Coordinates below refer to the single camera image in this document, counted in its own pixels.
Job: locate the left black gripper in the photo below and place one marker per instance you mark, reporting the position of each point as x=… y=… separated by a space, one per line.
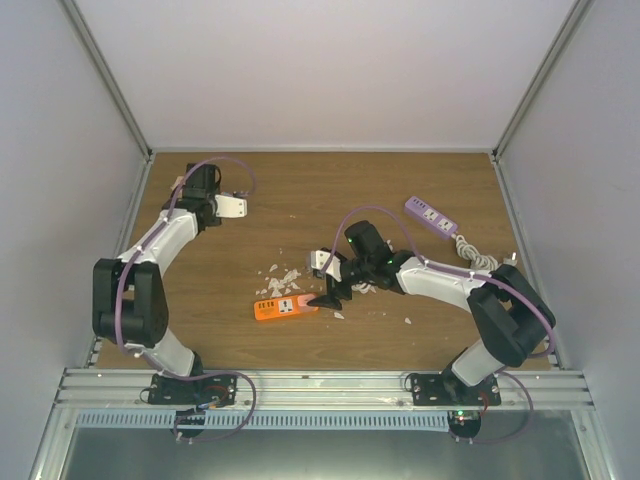
x=214 y=224

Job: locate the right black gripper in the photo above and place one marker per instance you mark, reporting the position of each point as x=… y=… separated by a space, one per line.
x=330 y=300

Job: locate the peach cube power adapter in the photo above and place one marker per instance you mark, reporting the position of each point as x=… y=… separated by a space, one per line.
x=176 y=183

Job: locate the orange power strip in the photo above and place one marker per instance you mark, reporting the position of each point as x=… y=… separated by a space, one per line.
x=280 y=308

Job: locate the purple power strip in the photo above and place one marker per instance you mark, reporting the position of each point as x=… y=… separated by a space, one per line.
x=431 y=218

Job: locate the pink plug adapter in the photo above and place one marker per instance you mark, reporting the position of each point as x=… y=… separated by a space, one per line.
x=304 y=300

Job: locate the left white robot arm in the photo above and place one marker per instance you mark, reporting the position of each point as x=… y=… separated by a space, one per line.
x=129 y=305

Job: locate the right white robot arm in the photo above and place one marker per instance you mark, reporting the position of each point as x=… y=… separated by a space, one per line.
x=511 y=318

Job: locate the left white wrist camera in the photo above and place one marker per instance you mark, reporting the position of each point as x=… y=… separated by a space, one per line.
x=230 y=206

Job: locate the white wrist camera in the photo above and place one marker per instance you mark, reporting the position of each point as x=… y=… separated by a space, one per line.
x=230 y=206
x=324 y=263

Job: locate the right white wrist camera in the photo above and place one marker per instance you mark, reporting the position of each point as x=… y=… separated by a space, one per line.
x=324 y=263

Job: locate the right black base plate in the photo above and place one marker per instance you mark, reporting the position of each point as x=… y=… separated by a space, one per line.
x=445 y=389

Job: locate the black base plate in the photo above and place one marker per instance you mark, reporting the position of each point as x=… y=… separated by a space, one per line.
x=445 y=389
x=212 y=392

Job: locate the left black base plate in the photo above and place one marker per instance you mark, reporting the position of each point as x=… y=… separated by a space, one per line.
x=212 y=392

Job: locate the grey slotted cable duct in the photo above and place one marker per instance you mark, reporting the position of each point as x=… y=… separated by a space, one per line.
x=273 y=420

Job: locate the aluminium front rail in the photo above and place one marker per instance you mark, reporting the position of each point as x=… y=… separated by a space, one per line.
x=325 y=390

